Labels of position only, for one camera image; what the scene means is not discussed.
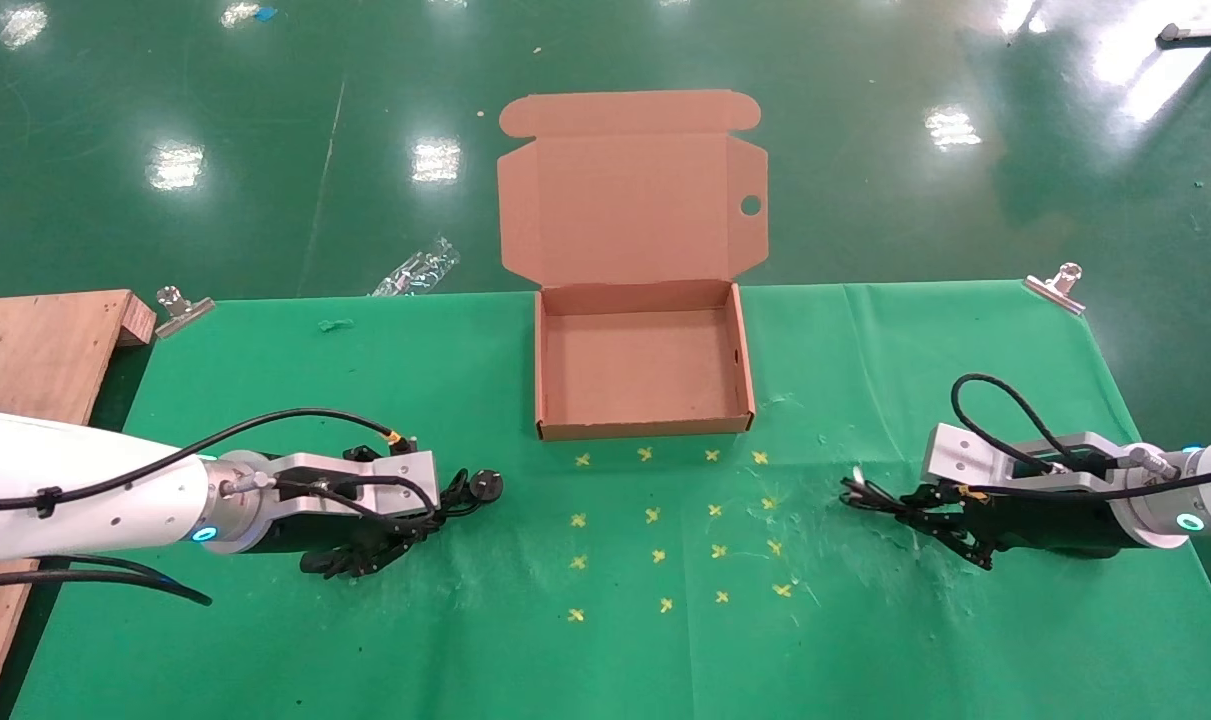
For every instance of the brown wooden board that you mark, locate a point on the brown wooden board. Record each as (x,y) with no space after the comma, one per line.
(35,350)

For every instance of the silver binder clip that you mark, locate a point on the silver binder clip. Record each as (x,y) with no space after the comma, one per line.
(180,308)
(1057,285)

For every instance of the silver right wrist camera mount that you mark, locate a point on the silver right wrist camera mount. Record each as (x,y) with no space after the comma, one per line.
(950,450)

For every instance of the grey table foot bar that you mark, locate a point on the grey table foot bar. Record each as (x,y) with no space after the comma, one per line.
(1200,33)

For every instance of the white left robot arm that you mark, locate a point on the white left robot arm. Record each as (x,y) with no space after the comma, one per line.
(65,480)

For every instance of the clear plastic wrapper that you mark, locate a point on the clear plastic wrapper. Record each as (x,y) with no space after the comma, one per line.
(415,270)

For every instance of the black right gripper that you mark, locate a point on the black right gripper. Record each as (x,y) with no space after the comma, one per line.
(1055,528)

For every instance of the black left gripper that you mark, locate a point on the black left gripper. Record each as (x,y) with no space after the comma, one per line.
(315,533)

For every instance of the open brown cardboard box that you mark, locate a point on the open brown cardboard box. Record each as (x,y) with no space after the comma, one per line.
(635,200)

